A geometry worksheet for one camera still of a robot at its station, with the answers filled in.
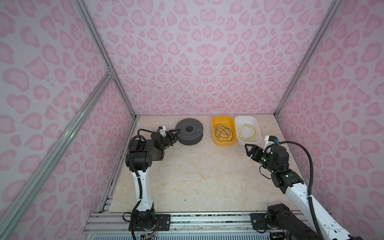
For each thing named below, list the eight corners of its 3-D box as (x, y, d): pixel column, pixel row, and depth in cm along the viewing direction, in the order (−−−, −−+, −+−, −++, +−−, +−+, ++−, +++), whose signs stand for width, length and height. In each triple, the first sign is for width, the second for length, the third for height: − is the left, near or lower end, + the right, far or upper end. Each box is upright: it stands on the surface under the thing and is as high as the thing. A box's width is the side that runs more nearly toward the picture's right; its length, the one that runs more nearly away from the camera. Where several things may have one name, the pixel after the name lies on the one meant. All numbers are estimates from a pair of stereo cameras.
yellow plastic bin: (213, 145, 104) (214, 140, 100) (211, 120, 119) (211, 115, 115) (238, 145, 104) (239, 140, 100) (233, 120, 119) (234, 115, 115)
